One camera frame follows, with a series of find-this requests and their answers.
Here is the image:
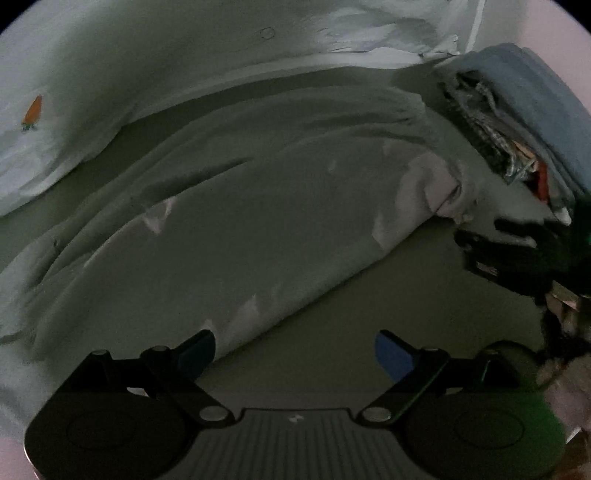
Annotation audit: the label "red folded garment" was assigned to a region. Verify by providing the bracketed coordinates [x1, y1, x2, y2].
[525, 160, 550, 204]

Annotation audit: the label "folded blue denim jeans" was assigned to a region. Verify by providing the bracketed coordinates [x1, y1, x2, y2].
[442, 43, 590, 201]

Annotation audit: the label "folded plaid shirt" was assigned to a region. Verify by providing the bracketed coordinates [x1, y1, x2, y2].
[439, 72, 539, 184]

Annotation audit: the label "white carrot print pillow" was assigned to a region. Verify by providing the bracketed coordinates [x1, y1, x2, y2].
[1, 1, 466, 214]

